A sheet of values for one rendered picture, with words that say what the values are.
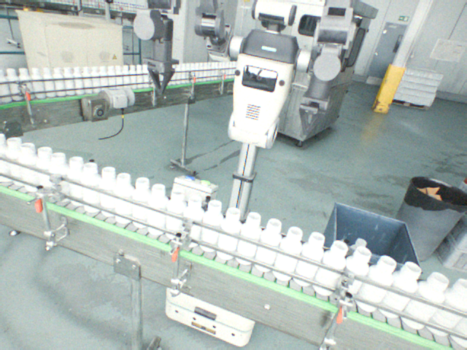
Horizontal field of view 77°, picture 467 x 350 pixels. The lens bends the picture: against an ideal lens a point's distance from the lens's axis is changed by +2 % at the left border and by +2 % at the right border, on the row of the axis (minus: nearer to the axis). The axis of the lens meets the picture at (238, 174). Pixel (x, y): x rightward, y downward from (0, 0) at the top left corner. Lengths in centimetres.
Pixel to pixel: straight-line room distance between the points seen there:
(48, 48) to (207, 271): 407
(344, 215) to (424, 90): 889
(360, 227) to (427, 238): 145
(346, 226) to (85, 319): 152
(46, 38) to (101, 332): 362
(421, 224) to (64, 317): 260
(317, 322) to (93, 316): 142
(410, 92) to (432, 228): 758
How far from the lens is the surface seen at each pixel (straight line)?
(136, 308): 132
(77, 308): 211
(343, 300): 81
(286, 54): 132
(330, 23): 78
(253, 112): 130
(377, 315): 96
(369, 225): 152
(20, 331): 211
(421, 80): 1014
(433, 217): 280
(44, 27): 463
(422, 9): 842
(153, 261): 101
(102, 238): 108
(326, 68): 71
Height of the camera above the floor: 165
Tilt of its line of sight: 29 degrees down
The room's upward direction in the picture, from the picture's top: 10 degrees clockwise
